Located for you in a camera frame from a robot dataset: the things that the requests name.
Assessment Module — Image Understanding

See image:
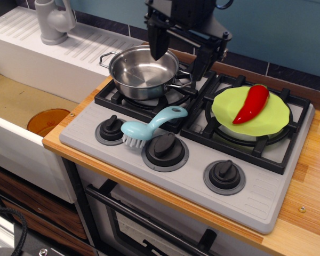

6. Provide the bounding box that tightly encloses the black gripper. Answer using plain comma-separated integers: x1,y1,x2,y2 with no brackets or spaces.
145,1,233,81

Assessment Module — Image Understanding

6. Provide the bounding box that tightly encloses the red chili pepper toy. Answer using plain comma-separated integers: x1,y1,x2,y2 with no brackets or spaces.
233,84,269,124

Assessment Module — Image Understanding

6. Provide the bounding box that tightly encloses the stainless steel pot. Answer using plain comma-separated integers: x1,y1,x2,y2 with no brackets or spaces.
99,45,193,100

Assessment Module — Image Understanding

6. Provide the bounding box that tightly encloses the light blue dish brush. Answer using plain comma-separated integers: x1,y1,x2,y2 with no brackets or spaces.
121,106,188,148

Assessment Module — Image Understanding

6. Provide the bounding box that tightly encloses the black middle stove knob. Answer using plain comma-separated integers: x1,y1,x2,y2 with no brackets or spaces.
141,133,189,172

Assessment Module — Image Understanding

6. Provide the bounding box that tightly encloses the black stove knob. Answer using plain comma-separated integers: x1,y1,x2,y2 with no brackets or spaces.
95,115,125,146
203,160,246,196
141,133,189,172

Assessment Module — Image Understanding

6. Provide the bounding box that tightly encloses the black left stove knob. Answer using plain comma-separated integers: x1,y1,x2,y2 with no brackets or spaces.
95,115,125,146

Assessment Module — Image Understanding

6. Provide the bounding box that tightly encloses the light green plate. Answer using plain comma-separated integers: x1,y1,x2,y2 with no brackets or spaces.
211,86,290,137

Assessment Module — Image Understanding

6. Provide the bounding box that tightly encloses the black right stove knob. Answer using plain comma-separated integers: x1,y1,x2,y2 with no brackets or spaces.
203,160,246,196

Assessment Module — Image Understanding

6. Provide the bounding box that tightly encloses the grey toy stove top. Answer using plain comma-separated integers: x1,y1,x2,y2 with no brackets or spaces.
58,62,316,235

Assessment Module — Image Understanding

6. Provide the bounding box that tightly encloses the black left burner grate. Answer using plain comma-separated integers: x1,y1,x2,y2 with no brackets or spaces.
94,71,217,134

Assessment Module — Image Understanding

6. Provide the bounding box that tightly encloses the black burner grate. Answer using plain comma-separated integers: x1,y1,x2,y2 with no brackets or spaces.
180,74,315,174
94,71,217,134

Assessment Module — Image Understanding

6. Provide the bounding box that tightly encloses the black right burner grate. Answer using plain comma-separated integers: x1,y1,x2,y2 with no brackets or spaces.
180,74,315,174

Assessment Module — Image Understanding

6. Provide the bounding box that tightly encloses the grey toy faucet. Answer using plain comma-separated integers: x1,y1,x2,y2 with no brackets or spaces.
35,0,76,45

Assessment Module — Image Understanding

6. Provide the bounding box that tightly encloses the white toy sink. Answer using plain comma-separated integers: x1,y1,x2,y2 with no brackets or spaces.
0,7,141,203

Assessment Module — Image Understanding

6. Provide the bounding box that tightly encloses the orange sink drain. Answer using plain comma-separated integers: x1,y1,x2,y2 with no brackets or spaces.
27,108,70,137

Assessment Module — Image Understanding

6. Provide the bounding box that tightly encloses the wooden drawer front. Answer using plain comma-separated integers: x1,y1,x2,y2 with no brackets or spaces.
0,167,95,256

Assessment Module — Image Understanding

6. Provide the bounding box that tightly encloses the black oven door handle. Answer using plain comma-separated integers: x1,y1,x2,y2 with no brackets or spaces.
85,185,217,255

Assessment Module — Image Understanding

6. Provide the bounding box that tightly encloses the black cable at bottom left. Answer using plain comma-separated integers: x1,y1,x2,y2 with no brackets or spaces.
0,207,28,256

